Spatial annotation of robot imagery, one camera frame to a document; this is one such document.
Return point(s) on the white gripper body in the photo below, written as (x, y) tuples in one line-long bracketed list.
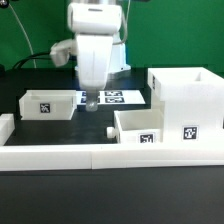
[(94, 26)]

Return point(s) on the white drawer cabinet box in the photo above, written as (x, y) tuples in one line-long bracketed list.
[(190, 101)]

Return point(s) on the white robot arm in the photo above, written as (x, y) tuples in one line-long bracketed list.
[(118, 55)]

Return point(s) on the white front drawer tray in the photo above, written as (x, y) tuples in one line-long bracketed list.
[(136, 126)]

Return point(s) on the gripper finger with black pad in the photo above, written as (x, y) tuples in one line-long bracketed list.
[(91, 101)]

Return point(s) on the white drawer tray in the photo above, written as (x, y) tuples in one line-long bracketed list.
[(48, 104), (136, 126)]

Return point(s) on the white U-shaped fence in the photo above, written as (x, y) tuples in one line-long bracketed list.
[(103, 156)]

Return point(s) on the white marker sheet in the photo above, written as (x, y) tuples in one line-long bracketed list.
[(114, 97)]

